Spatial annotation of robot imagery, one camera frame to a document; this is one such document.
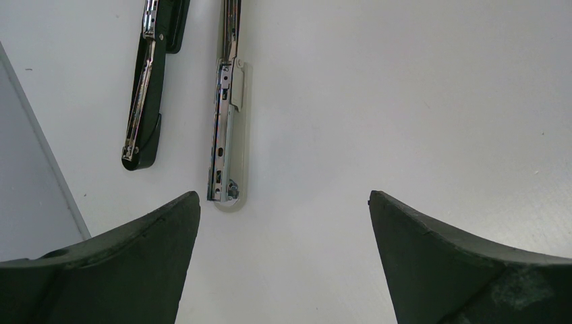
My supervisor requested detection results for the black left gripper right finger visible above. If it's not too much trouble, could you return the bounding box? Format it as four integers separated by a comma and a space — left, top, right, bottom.
368, 191, 571, 323

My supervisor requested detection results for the black stapler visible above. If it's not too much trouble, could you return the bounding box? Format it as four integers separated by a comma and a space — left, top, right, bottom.
121, 0, 190, 171

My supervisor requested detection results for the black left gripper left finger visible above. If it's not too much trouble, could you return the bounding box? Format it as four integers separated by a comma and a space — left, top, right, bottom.
1, 191, 200, 323

